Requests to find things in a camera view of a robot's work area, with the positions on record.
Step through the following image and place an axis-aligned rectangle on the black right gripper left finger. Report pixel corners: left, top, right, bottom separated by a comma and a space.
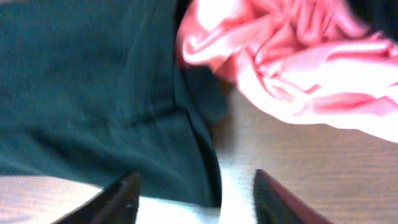
54, 172, 141, 224

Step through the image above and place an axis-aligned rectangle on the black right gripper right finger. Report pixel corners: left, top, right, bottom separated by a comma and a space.
252, 169, 333, 224

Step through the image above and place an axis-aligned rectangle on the black polo shirt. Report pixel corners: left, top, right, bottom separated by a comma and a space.
1, 0, 226, 207

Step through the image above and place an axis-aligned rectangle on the coral pink garment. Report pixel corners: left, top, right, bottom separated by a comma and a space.
176, 0, 397, 142

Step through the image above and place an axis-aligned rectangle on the black crumpled garment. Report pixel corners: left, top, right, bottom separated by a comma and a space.
348, 0, 397, 42

